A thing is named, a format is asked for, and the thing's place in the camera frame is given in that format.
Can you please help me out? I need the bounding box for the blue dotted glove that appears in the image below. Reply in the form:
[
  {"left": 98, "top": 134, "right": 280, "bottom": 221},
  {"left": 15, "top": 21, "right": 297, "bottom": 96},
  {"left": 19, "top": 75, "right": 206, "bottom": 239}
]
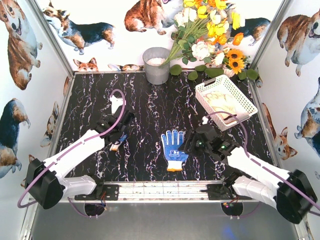
[
  {"left": 109, "top": 134, "right": 127, "bottom": 152},
  {"left": 160, "top": 129, "right": 189, "bottom": 172}
]

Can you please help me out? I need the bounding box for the cream rubber glove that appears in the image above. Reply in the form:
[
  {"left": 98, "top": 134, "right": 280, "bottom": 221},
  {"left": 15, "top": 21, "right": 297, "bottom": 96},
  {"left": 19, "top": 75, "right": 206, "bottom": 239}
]
[{"left": 203, "top": 91, "right": 237, "bottom": 125}]

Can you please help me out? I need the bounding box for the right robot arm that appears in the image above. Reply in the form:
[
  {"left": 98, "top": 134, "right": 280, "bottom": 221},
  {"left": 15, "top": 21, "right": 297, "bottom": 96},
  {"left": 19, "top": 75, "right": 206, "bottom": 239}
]
[{"left": 178, "top": 124, "right": 318, "bottom": 224}]

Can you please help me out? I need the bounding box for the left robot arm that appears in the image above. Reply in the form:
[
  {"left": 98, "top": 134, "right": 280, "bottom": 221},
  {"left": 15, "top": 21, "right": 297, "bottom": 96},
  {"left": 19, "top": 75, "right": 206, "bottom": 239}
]
[{"left": 24, "top": 109, "right": 135, "bottom": 210}]

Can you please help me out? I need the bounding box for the white plastic storage basket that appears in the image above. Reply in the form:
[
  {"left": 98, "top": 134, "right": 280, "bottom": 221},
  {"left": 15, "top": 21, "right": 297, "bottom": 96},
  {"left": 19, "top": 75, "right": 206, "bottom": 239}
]
[{"left": 195, "top": 74, "right": 258, "bottom": 131}]

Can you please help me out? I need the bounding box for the grey metal bucket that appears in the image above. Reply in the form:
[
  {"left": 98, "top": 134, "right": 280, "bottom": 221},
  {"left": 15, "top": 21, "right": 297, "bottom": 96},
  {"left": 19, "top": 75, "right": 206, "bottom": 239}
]
[{"left": 142, "top": 47, "right": 170, "bottom": 85}]

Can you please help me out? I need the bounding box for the artificial flower bouquet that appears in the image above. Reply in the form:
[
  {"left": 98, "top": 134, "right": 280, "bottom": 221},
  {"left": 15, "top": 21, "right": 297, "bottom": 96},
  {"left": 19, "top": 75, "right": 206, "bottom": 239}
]
[{"left": 160, "top": 0, "right": 269, "bottom": 80}]

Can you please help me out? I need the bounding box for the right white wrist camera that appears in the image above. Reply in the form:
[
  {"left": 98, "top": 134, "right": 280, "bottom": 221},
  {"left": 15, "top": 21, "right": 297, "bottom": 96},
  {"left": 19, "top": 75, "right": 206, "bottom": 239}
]
[{"left": 201, "top": 116, "right": 209, "bottom": 125}]

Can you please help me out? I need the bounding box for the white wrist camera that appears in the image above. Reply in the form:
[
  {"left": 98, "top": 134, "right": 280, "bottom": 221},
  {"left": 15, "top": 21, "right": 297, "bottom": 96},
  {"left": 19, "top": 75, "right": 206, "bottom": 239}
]
[
  {"left": 110, "top": 96, "right": 124, "bottom": 115},
  {"left": 201, "top": 116, "right": 209, "bottom": 125}
]

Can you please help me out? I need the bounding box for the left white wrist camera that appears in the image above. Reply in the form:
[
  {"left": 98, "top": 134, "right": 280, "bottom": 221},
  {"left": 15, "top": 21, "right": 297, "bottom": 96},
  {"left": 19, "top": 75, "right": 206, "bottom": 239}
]
[{"left": 110, "top": 96, "right": 124, "bottom": 115}]

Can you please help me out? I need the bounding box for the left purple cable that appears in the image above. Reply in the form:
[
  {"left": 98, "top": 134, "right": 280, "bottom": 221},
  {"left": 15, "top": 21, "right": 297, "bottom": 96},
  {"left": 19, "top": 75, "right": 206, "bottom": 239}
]
[{"left": 16, "top": 88, "right": 126, "bottom": 209}]

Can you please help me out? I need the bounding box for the purple cable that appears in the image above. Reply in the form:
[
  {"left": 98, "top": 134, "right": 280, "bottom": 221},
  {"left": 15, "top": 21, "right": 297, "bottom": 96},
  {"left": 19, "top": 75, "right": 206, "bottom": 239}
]
[
  {"left": 206, "top": 111, "right": 320, "bottom": 217},
  {"left": 16, "top": 88, "right": 126, "bottom": 209}
]

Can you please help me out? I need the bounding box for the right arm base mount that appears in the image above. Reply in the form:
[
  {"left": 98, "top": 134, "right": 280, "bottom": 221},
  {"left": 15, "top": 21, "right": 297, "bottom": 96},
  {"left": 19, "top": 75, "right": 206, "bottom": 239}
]
[{"left": 200, "top": 184, "right": 237, "bottom": 201}]

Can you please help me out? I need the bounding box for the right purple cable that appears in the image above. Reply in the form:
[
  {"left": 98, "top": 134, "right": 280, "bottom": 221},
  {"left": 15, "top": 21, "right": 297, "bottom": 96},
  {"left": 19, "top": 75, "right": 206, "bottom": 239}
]
[{"left": 206, "top": 111, "right": 320, "bottom": 217}]

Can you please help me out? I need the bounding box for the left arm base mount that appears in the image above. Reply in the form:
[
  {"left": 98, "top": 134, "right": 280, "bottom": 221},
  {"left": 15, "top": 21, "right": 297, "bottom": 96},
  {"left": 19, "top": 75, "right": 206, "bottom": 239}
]
[{"left": 74, "top": 184, "right": 120, "bottom": 201}]

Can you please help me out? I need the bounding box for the aluminium front rail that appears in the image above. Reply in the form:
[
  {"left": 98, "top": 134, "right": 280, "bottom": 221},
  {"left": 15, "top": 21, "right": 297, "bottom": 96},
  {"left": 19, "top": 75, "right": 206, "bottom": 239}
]
[{"left": 28, "top": 181, "right": 298, "bottom": 204}]

